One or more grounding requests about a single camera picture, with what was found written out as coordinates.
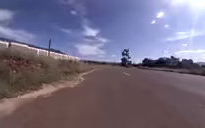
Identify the tall dark tree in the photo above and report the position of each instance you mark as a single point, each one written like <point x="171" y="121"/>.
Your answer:
<point x="125" y="57"/>

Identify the white dashed road line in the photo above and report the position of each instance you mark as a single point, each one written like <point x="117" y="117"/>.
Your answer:
<point x="126" y="73"/>

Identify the reddish asphalt road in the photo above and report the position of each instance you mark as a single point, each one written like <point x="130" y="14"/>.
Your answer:
<point x="123" y="100"/>

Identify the dark pole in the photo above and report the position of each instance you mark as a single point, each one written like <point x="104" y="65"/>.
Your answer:
<point x="49" y="46"/>

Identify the distant trees and buildings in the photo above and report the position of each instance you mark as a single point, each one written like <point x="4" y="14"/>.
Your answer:
<point x="171" y="62"/>

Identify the pale sandy road edge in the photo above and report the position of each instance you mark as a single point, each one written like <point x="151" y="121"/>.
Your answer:
<point x="26" y="96"/>

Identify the dry grass verge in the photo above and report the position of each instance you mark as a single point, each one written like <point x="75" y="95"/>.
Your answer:
<point x="20" y="70"/>

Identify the dry verge beyond road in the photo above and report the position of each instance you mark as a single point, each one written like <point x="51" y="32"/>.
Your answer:
<point x="186" y="71"/>

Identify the long white wall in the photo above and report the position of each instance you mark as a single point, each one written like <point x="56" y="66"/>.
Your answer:
<point x="40" y="51"/>

